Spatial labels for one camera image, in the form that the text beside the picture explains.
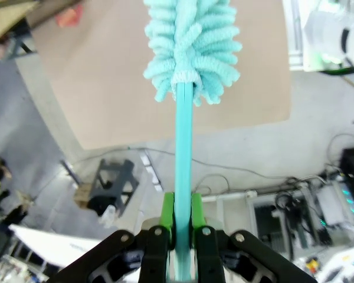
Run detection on black metal floor stand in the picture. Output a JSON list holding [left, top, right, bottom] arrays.
[[90, 159, 140, 218]]

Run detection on white power strip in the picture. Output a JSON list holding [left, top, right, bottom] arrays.
[[140, 149, 163, 192]]

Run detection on turquoise chenille duster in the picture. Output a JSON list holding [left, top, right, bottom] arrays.
[[143, 0, 243, 283]]

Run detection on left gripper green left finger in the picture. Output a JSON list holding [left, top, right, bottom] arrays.
[[48, 192, 176, 283]]

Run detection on cardboard box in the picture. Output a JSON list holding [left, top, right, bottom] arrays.
[[73, 182, 92, 209]]

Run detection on aluminium frame post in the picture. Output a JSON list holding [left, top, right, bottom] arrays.
[[288, 0, 306, 71]]

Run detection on orange paper scrap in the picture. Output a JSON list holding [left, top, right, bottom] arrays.
[[55, 7, 85, 29]]

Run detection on two-tier wooden shelf black frame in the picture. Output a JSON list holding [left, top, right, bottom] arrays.
[[0, 0, 80, 61]]

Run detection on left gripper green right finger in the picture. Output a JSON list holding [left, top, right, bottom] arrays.
[[190, 193, 316, 283]]

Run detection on white computer case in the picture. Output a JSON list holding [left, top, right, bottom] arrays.
[[315, 176, 354, 228]]

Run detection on small white table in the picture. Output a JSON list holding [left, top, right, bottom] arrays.
[[8, 223, 107, 269]]

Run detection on clear plastic bottle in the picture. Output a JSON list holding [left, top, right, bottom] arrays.
[[101, 205, 117, 225]]

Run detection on white cable duct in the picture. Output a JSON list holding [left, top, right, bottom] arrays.
[[202, 190, 257, 204]]

